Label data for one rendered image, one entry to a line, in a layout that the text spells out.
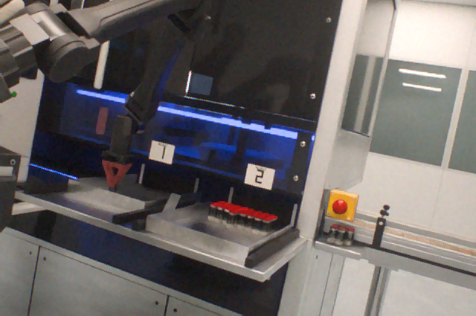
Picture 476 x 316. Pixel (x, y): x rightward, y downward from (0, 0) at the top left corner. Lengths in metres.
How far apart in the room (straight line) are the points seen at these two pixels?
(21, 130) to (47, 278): 0.54
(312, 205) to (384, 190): 4.61
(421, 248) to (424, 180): 4.49
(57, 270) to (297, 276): 0.88
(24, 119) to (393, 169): 4.83
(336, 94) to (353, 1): 0.26
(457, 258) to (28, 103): 1.43
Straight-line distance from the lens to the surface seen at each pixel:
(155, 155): 1.54
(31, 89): 1.73
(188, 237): 1.08
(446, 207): 5.96
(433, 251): 1.45
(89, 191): 1.36
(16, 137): 1.72
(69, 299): 1.82
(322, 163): 1.34
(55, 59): 0.75
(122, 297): 1.68
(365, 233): 1.45
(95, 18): 0.82
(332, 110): 1.34
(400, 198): 5.94
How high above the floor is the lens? 1.19
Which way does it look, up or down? 3 degrees down
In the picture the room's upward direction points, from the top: 11 degrees clockwise
